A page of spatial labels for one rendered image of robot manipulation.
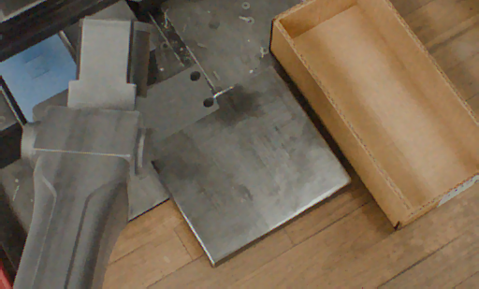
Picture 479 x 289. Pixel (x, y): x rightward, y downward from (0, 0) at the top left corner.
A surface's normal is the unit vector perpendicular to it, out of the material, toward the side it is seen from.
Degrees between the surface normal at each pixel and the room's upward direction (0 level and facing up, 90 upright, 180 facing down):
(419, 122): 0
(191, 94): 29
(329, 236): 0
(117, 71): 23
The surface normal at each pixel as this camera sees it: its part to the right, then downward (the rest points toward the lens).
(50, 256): 0.04, -0.76
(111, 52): -0.01, 0.00
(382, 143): 0.02, -0.39
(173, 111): 0.29, 0.03
